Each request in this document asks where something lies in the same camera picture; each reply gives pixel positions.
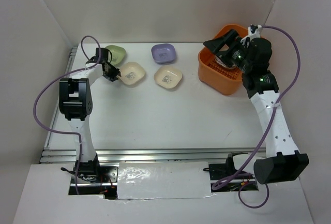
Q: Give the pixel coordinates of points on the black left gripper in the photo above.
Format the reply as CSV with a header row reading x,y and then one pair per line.
x,y
116,72

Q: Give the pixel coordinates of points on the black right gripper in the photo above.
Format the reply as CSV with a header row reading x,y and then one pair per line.
x,y
232,39

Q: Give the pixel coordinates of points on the purple plate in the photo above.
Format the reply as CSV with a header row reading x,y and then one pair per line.
x,y
163,53
222,64

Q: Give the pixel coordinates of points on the cream plate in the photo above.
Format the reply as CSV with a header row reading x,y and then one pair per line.
x,y
168,77
131,73

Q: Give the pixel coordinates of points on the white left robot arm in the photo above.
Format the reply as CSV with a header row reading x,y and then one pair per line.
x,y
76,104

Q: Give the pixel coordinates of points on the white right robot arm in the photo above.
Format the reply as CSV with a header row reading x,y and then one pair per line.
x,y
276,157

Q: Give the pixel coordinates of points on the orange plastic bin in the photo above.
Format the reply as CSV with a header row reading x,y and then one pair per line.
x,y
224,80

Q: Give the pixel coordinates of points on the green plate far left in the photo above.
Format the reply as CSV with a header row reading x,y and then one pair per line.
x,y
117,54

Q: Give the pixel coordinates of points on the aluminium rail frame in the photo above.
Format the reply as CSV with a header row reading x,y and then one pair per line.
x,y
144,121

